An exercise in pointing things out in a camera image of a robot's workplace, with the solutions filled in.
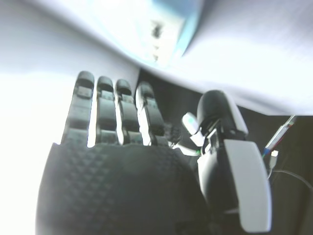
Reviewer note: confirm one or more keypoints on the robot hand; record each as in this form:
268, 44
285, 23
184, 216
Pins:
117, 186

